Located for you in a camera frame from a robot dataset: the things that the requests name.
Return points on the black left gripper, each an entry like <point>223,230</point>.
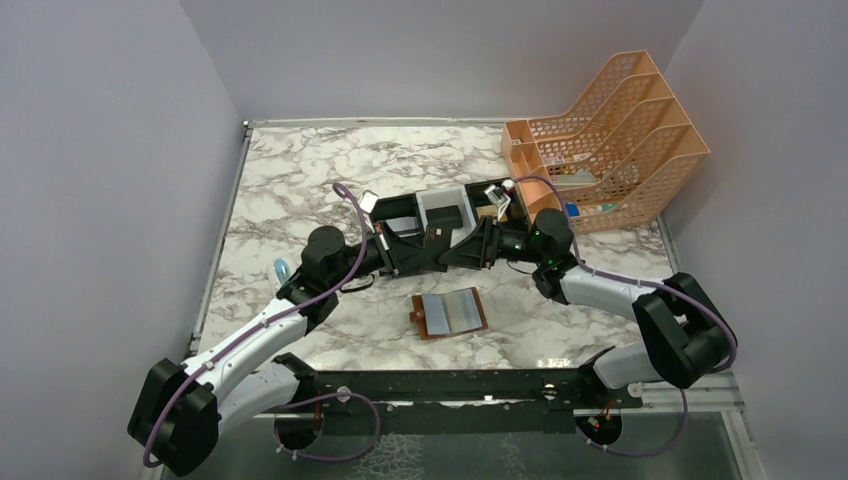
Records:
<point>390,247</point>

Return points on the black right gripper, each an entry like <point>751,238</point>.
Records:
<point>489,244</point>

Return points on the brown leather card holder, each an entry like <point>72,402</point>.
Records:
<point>447,315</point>

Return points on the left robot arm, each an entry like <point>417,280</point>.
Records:
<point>184,407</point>

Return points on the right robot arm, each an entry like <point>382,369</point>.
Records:
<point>682,335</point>

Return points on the black cards in tray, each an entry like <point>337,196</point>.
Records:
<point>446,217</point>

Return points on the silver card in tray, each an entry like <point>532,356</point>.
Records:
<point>403,226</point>

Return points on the gold card in tray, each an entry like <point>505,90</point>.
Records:
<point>490,211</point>

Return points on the white middle tray box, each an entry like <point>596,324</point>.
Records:
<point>433,198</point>

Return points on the black left tray box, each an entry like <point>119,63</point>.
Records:
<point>394,207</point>

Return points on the black tray box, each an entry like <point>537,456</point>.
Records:
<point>394,207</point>
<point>515,215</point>

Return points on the black right tray box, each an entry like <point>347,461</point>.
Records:
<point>515,215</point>

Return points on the blue correction tape blister pack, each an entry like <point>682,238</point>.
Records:
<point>278,273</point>

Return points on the orange plastic file organizer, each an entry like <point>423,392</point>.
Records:
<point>617,157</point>

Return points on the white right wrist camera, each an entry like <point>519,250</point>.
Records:
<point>497,196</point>

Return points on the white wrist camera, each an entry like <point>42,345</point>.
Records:
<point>497,196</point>
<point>368,201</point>

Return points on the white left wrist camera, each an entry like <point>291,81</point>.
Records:
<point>368,201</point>

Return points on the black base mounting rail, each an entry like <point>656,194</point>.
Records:
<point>434,402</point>

